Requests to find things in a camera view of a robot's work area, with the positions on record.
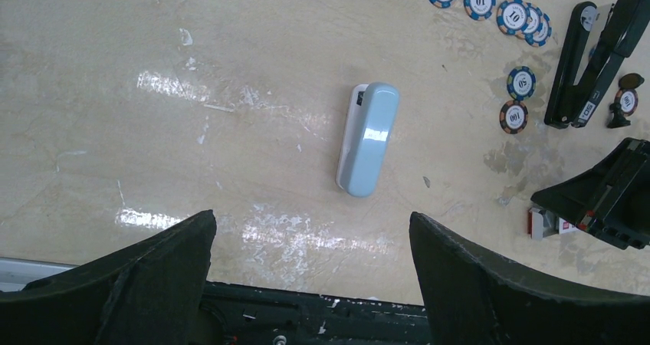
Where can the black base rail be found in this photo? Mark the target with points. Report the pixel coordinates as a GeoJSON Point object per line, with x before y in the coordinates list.
{"type": "Point", "coordinates": [238, 314]}

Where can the poker chip on table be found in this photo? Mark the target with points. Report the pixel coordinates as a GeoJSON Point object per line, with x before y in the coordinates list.
{"type": "Point", "coordinates": [521, 83]}

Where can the black stapler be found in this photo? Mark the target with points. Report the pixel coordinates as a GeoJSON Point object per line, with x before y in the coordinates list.
{"type": "Point", "coordinates": [598, 39]}

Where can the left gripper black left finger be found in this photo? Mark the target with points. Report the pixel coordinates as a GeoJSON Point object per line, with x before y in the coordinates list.
{"type": "Point", "coordinates": [145, 293]}

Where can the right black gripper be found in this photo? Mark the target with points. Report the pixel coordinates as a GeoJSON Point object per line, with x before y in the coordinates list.
{"type": "Point", "coordinates": [609, 201]}

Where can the poker chip lower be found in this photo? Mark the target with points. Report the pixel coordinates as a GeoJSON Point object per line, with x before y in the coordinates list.
{"type": "Point", "coordinates": [513, 116]}

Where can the brown chip stack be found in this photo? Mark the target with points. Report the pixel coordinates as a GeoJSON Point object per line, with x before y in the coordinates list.
{"type": "Point", "coordinates": [626, 100]}

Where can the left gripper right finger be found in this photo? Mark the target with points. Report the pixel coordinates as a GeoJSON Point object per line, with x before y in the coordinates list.
{"type": "Point", "coordinates": [473, 295]}

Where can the red staple box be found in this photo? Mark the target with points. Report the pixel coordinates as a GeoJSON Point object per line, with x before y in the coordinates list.
{"type": "Point", "coordinates": [543, 224]}

